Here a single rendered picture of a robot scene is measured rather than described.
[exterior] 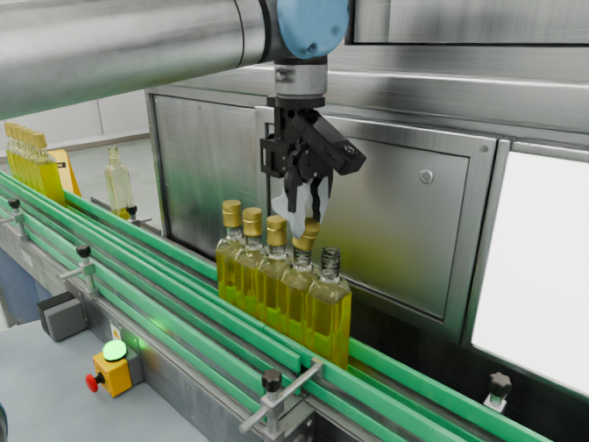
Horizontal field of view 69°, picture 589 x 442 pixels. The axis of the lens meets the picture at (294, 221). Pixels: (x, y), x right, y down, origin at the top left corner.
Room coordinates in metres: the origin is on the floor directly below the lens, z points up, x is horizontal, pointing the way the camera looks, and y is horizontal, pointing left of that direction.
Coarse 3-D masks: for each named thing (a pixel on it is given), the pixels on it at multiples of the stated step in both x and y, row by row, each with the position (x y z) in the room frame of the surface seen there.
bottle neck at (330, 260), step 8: (328, 248) 0.60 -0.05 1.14; (336, 248) 0.60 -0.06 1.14; (328, 256) 0.58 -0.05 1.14; (336, 256) 0.58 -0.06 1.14; (328, 264) 0.58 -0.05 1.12; (336, 264) 0.58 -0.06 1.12; (328, 272) 0.58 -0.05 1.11; (336, 272) 0.58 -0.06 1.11; (328, 280) 0.58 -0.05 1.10; (336, 280) 0.58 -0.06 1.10
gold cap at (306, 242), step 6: (306, 222) 0.62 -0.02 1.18; (312, 222) 0.62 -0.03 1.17; (318, 222) 0.63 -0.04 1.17; (306, 228) 0.60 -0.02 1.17; (312, 228) 0.61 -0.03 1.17; (318, 228) 0.61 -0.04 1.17; (306, 234) 0.60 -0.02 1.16; (312, 234) 0.60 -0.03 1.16; (294, 240) 0.62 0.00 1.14; (300, 240) 0.61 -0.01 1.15; (306, 240) 0.61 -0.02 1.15; (312, 240) 0.61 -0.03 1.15; (300, 246) 0.61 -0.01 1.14; (306, 246) 0.61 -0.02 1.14; (312, 246) 0.62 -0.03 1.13
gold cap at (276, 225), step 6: (270, 216) 0.68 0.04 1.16; (276, 216) 0.68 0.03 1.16; (270, 222) 0.66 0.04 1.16; (276, 222) 0.65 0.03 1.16; (282, 222) 0.66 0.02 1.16; (270, 228) 0.66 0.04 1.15; (276, 228) 0.65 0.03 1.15; (282, 228) 0.66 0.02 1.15; (270, 234) 0.66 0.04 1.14; (276, 234) 0.65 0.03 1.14; (282, 234) 0.66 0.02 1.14; (270, 240) 0.66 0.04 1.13; (276, 240) 0.65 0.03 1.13; (282, 240) 0.66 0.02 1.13
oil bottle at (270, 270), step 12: (264, 264) 0.66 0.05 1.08; (276, 264) 0.64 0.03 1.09; (288, 264) 0.65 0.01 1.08; (264, 276) 0.65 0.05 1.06; (276, 276) 0.63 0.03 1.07; (264, 288) 0.65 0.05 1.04; (276, 288) 0.63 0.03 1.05; (264, 300) 0.65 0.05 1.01; (276, 300) 0.63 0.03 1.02; (264, 312) 0.65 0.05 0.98; (276, 312) 0.63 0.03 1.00; (276, 324) 0.63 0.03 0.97
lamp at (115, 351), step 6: (114, 342) 0.73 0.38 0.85; (120, 342) 0.73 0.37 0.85; (108, 348) 0.71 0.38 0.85; (114, 348) 0.71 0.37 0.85; (120, 348) 0.72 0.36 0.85; (108, 354) 0.71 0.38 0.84; (114, 354) 0.71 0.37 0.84; (120, 354) 0.71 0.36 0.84; (108, 360) 0.70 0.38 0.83; (114, 360) 0.70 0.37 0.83
